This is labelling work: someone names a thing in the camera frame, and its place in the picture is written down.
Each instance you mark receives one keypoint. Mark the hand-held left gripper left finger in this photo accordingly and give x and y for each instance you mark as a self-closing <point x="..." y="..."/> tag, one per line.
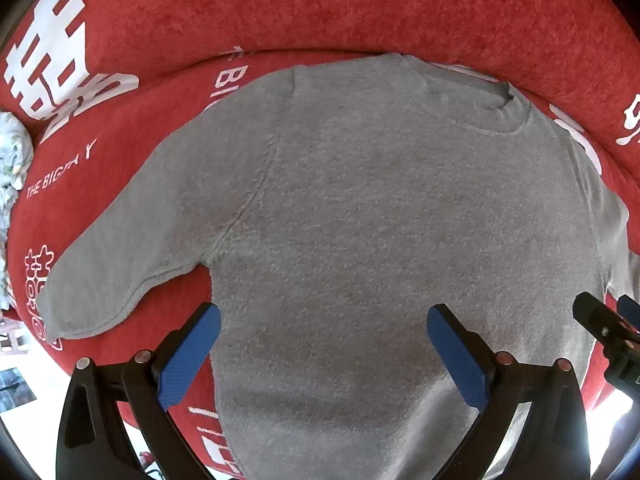
<point x="192" y="355"/>

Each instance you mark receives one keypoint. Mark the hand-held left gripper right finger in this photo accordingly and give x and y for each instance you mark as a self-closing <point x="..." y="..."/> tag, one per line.
<point x="457" y="360"/>

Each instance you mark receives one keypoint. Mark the red printed blanket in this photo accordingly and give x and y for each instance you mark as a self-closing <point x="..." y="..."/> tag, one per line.
<point x="350" y="5"/>

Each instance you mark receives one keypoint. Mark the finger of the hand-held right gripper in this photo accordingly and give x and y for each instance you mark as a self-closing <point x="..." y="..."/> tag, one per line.
<point x="600" y="320"/>
<point x="630" y="307"/>

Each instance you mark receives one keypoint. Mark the white patterned cloth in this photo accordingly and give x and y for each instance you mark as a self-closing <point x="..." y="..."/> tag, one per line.
<point x="12" y="160"/>

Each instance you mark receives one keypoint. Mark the grey knit sweater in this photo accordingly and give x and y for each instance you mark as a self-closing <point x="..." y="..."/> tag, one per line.
<point x="380" y="220"/>

